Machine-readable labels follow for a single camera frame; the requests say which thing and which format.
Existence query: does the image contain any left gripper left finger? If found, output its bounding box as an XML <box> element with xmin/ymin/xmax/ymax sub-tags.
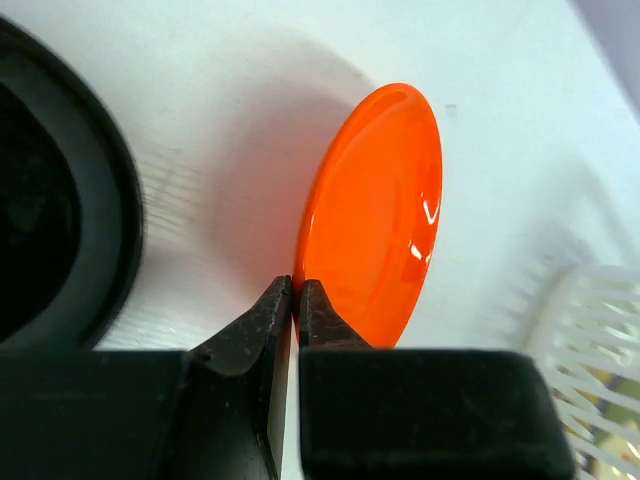
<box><xmin>184</xmin><ymin>276</ymin><xmax>293</xmax><ymax>479</ymax></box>

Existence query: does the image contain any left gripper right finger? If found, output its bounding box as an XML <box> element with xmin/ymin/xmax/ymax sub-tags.
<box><xmin>298</xmin><ymin>280</ymin><xmax>575</xmax><ymax>479</ymax></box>

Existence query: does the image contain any orange round plate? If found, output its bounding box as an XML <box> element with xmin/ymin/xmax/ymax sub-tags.
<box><xmin>293</xmin><ymin>83</ymin><xmax>443</xmax><ymax>348</ymax></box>

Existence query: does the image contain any white plastic dish bin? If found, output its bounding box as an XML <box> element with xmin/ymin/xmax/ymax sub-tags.
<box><xmin>525</xmin><ymin>265</ymin><xmax>639</xmax><ymax>479</ymax></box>

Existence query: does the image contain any black round plate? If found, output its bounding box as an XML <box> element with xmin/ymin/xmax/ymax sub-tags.
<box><xmin>1</xmin><ymin>20</ymin><xmax>144</xmax><ymax>351</ymax></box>

